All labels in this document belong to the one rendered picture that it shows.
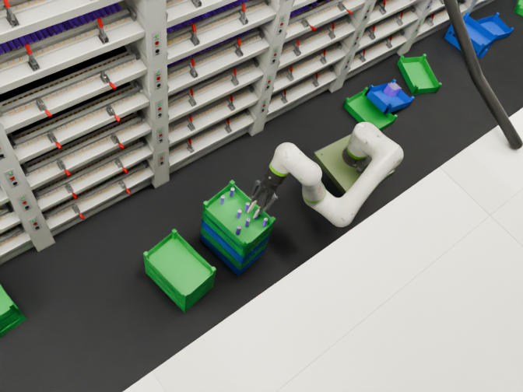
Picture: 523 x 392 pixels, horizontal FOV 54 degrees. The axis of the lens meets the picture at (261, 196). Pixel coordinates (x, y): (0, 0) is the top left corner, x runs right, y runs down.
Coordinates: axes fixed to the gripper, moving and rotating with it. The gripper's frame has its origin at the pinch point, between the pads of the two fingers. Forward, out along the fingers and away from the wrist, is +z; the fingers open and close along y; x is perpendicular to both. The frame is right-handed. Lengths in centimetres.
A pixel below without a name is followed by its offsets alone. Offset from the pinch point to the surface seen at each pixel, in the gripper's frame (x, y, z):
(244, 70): -41, 59, -33
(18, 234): 63, 77, 60
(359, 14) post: -108, 42, -73
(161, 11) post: 35, 60, -69
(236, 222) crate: 0.2, 4.5, 13.4
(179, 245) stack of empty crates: 14.8, 20.0, 37.9
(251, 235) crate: -0.2, -5.3, 13.2
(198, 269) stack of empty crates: 16.5, 3.7, 38.6
